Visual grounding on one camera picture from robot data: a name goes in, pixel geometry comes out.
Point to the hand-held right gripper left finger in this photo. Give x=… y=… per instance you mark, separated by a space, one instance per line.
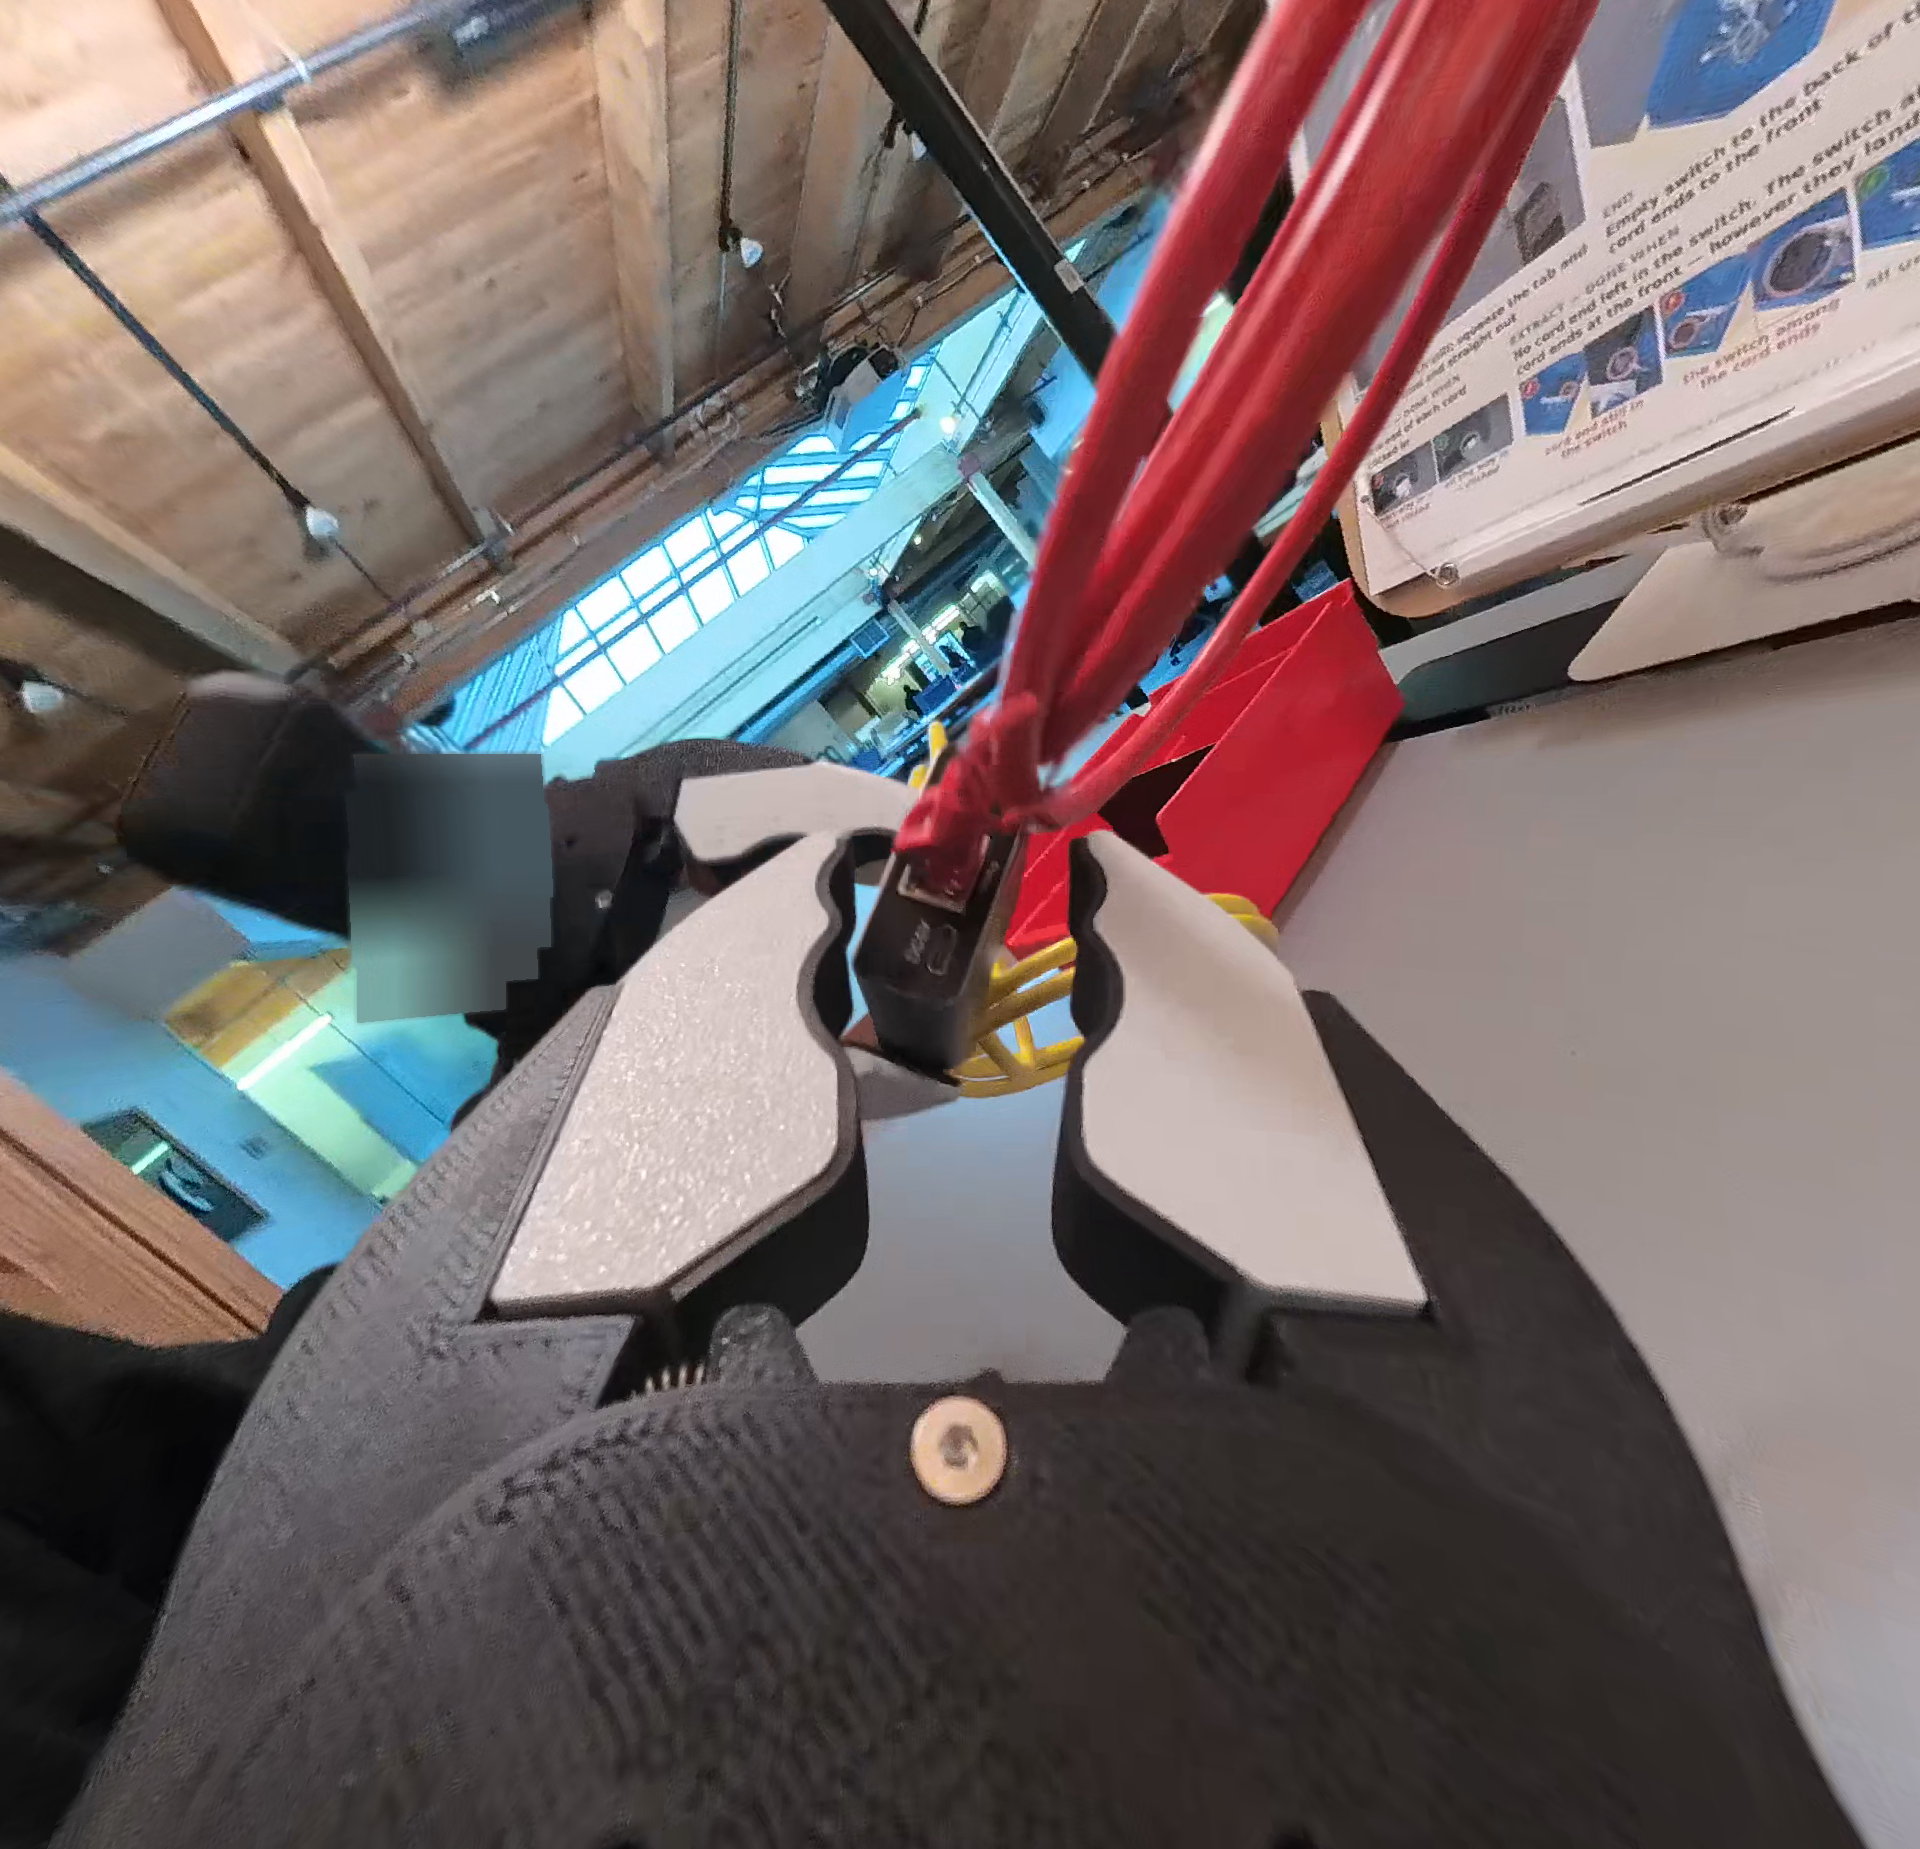
x=675 y=1115

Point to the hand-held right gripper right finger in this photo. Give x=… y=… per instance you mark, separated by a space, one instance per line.
x=1231 y=1115

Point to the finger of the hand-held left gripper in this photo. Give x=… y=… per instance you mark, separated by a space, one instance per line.
x=765 y=816
x=901 y=1098

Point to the black ethernet splitter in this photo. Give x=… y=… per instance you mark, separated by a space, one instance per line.
x=930 y=966

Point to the red plastic bin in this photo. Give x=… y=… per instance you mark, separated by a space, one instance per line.
x=1275 y=739

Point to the black steel column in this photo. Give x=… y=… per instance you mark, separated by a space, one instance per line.
x=960 y=138

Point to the person's black garment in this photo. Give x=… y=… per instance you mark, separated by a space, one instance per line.
x=75 y=1579

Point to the printed instruction sheet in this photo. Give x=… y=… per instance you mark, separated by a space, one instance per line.
x=1725 y=229

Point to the framed wall picture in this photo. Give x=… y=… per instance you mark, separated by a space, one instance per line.
x=180 y=1175

